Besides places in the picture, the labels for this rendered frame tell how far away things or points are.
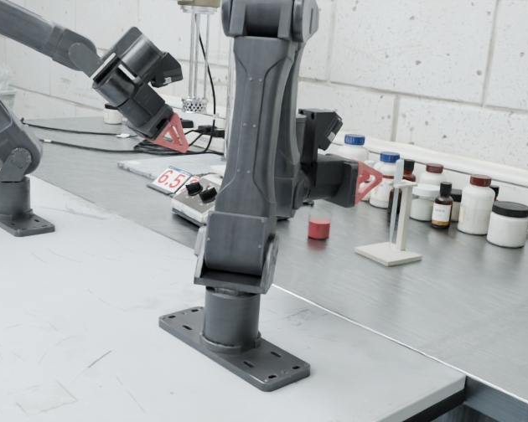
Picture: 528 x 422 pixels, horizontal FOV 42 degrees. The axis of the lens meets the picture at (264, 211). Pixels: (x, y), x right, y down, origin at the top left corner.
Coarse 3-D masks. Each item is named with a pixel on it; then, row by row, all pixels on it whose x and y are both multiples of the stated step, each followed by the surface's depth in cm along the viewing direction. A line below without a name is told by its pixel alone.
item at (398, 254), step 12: (408, 192) 115; (408, 204) 116; (408, 216) 116; (396, 240) 118; (360, 252) 116; (372, 252) 115; (384, 252) 116; (396, 252) 116; (408, 252) 117; (384, 264) 112; (396, 264) 113
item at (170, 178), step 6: (168, 168) 155; (162, 174) 155; (168, 174) 153; (174, 174) 152; (180, 174) 151; (156, 180) 154; (162, 180) 153; (168, 180) 152; (174, 180) 150; (180, 180) 149; (168, 186) 150; (174, 186) 149
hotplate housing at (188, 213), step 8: (208, 176) 135; (216, 176) 135; (176, 200) 132; (176, 208) 131; (184, 208) 128; (192, 208) 127; (184, 216) 129; (192, 216) 126; (200, 216) 124; (280, 216) 133; (200, 224) 124
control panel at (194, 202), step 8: (200, 184) 133; (208, 184) 132; (216, 184) 130; (184, 192) 133; (200, 192) 130; (184, 200) 130; (192, 200) 129; (200, 200) 128; (200, 208) 125; (208, 208) 124
